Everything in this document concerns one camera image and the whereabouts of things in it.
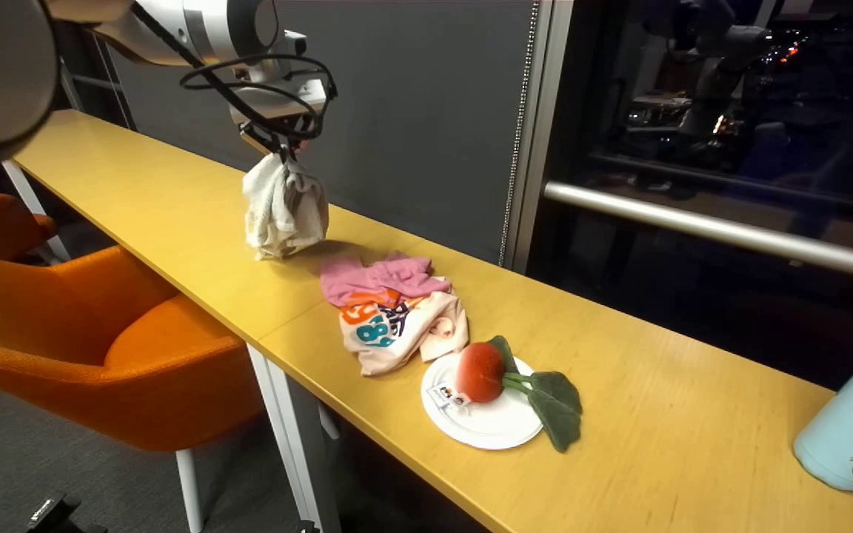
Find white towel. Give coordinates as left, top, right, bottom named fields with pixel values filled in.
left=242, top=151, right=330, bottom=261

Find pink shirt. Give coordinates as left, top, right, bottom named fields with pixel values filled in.
left=320, top=252, right=454, bottom=309

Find cream shirt with colourful print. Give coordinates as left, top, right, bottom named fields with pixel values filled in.
left=338, top=289, right=470, bottom=378

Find grey roller blind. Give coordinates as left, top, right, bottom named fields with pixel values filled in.
left=104, top=0, right=540, bottom=266

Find red plush radish with leaves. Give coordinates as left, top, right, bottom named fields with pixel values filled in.
left=454, top=335, right=584, bottom=454

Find white plate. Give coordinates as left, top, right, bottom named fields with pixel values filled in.
left=421, top=352, right=546, bottom=452

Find window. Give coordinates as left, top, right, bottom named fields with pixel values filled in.
left=529, top=0, right=853, bottom=392

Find black object on floor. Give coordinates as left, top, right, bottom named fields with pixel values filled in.
left=25, top=493, right=107, bottom=533

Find silver handrail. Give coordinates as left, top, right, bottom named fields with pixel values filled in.
left=543, top=181, right=853, bottom=286

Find light blue bottle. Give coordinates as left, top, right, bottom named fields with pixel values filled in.
left=792, top=338, right=853, bottom=493

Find bead chain of blind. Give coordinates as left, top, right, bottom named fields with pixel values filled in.
left=498, top=0, right=541, bottom=268

